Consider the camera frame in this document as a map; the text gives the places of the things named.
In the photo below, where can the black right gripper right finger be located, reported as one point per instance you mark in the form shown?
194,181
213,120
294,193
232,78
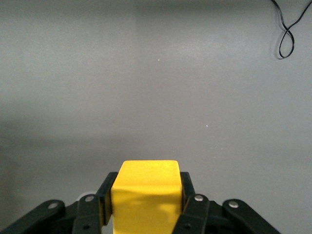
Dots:
197,212

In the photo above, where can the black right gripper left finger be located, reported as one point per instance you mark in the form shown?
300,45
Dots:
87,212

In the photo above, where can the yellow cube block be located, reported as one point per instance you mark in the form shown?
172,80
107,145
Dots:
146,190

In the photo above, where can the dark grey table mat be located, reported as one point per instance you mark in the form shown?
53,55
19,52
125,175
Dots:
146,85

